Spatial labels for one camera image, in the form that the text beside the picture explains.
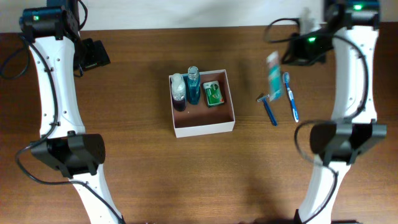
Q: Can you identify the blue white toothbrush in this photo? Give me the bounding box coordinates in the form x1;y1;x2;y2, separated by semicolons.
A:
282;72;299;123

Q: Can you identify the green white toothpaste tube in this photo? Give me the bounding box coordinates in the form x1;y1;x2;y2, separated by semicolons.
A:
266;51;284;101

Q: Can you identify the blue disposable razor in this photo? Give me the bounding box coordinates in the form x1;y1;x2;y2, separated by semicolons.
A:
257;93;278;126

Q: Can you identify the green soap box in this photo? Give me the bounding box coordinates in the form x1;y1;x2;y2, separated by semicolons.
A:
203;80;225;107

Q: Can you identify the teal mouthwash bottle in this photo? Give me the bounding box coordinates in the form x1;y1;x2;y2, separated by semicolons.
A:
187;66;200;105

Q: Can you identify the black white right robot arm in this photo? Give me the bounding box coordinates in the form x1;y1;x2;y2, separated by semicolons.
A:
282;1;387;223

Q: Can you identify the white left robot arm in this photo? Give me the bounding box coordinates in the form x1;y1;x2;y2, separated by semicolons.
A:
15;1;124;223

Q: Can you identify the purple foam pump bottle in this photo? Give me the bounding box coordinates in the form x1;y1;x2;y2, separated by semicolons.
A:
171;73;187;111

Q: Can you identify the white open cardboard box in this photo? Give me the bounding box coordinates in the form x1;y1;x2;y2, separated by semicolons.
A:
172;69;236;138

